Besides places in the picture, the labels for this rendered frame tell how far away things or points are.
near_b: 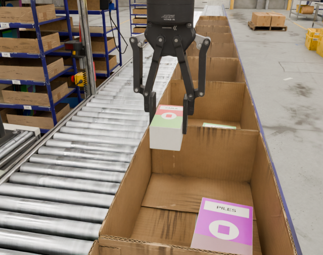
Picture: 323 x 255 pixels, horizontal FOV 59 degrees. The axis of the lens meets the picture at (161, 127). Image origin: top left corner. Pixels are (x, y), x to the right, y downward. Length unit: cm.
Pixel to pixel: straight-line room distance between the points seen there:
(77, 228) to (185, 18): 68
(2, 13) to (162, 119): 192
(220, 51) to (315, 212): 126
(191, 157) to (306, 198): 164
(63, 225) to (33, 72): 156
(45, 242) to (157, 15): 68
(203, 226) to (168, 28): 38
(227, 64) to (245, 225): 102
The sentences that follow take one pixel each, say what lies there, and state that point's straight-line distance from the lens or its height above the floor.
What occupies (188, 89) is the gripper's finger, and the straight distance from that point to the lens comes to 50.
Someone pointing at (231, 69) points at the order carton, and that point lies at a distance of 151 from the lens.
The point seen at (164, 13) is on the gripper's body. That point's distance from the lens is 45.
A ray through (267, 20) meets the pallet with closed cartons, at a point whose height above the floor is 31.
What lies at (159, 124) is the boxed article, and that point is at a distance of 50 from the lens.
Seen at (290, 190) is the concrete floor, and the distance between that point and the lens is 238.
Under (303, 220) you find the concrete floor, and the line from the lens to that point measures 216.
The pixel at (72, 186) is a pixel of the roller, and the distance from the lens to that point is 109.
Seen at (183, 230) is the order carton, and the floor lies 88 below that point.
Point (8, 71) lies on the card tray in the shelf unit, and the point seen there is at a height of 80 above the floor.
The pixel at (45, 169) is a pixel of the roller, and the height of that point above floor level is 74.
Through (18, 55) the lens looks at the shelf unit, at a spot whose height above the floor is 93.
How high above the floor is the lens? 139
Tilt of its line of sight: 27 degrees down
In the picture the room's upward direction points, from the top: straight up
